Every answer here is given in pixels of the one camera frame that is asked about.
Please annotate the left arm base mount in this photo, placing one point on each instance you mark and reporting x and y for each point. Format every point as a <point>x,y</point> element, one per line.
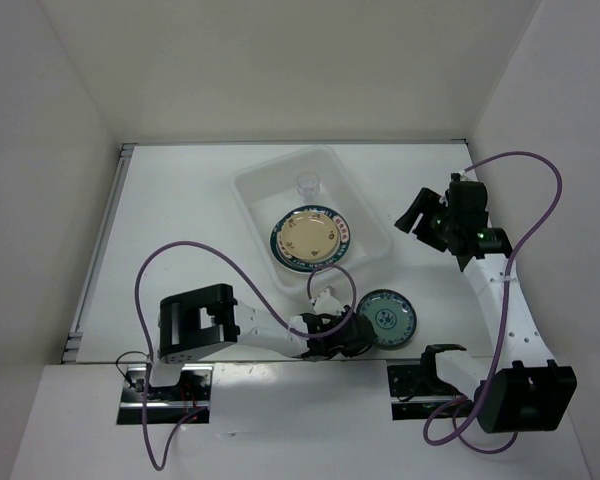
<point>188,397</point>

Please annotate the clear plastic cup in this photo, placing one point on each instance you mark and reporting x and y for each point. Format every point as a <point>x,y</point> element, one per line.
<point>308,186</point>

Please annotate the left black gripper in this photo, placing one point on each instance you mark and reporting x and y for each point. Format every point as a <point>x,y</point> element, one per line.
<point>338,316</point>

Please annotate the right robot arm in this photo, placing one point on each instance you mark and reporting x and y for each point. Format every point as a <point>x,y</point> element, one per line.
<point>524,389</point>

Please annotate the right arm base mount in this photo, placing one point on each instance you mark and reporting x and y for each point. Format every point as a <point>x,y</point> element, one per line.
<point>412,398</point>

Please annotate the dark green rimmed white plate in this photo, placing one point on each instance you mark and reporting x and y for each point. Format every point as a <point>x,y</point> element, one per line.
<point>303,267</point>

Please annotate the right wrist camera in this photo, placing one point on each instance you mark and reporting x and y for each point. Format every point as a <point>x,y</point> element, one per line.
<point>466,198</point>

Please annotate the cream patterned plate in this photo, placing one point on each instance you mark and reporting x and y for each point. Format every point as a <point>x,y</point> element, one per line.
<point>309,236</point>

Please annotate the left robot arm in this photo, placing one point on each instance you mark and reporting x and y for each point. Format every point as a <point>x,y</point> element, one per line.
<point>196,324</point>

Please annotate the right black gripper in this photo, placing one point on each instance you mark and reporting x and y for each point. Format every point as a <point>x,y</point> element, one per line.
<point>427,202</point>

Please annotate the clear plastic bin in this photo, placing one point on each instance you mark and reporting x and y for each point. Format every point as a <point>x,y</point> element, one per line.
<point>266,192</point>

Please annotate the blue patterned plate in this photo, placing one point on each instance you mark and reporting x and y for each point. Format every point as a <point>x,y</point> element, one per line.
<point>392,316</point>

